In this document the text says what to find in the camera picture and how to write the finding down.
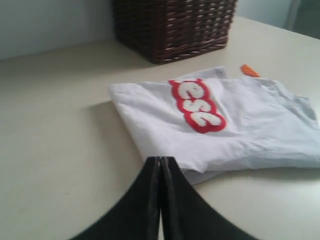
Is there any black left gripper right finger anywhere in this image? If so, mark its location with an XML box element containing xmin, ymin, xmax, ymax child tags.
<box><xmin>160</xmin><ymin>157</ymin><xmax>256</xmax><ymax>240</ymax></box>

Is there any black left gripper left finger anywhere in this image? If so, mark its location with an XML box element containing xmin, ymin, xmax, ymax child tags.
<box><xmin>73</xmin><ymin>157</ymin><xmax>161</xmax><ymax>240</ymax></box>

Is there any white t-shirt red lettering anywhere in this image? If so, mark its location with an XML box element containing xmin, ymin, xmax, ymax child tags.
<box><xmin>109</xmin><ymin>67</ymin><xmax>320</xmax><ymax>184</ymax></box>

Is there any dark red wicker basket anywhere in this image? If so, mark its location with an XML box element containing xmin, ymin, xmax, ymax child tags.
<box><xmin>111</xmin><ymin>0</ymin><xmax>237</xmax><ymax>65</ymax></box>

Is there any orange garment neck tag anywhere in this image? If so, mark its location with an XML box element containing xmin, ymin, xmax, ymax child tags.
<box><xmin>240</xmin><ymin>64</ymin><xmax>260</xmax><ymax>78</ymax></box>

